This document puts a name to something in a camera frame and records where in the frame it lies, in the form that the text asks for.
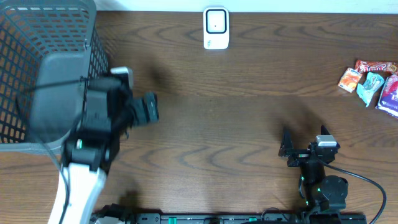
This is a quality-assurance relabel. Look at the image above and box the dark plastic mesh basket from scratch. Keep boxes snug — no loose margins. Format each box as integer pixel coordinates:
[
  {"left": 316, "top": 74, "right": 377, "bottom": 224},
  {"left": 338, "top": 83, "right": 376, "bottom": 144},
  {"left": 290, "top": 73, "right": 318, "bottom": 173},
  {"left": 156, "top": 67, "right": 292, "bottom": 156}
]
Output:
[{"left": 1, "top": 0, "right": 109, "bottom": 154}]

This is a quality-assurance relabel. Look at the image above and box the purple red tissue pack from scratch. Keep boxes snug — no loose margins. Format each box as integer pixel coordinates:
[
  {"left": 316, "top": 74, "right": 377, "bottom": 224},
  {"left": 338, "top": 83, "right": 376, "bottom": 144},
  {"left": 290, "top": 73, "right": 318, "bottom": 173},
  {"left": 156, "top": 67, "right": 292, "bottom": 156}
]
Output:
[{"left": 376, "top": 75, "right": 398, "bottom": 118}]

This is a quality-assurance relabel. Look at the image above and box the orange Kleenex tissue pack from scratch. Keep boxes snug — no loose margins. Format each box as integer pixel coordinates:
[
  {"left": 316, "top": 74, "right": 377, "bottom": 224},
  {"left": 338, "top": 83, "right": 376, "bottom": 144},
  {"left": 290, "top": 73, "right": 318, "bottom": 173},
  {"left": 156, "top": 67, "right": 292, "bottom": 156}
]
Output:
[{"left": 338, "top": 68, "right": 363, "bottom": 93}]

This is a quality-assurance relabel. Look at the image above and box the teal snack packet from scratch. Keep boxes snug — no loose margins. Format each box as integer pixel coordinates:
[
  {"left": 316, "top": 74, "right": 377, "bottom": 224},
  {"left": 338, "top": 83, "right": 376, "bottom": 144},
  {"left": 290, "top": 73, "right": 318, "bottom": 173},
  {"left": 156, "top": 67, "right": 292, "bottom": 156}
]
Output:
[{"left": 356, "top": 72, "right": 385, "bottom": 107}]

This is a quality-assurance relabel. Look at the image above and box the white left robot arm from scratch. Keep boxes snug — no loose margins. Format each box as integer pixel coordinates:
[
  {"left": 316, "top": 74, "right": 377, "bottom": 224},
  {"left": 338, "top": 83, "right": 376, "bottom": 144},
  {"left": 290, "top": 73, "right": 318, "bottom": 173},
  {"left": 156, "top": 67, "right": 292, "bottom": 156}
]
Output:
[{"left": 49, "top": 77, "right": 159, "bottom": 223}]

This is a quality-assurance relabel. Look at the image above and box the black mounting rail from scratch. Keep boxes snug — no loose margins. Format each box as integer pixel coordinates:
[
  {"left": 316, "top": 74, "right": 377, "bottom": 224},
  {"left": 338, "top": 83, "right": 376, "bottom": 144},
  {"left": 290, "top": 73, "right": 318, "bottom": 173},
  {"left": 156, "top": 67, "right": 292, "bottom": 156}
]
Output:
[{"left": 89, "top": 203, "right": 367, "bottom": 224}]

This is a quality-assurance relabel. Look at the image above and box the orange Top chocolate bar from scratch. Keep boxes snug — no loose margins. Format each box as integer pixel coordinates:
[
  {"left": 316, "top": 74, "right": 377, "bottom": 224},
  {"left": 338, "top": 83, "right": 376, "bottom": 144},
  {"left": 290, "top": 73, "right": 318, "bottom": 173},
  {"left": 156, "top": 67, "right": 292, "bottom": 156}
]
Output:
[{"left": 354, "top": 60, "right": 397, "bottom": 75}]

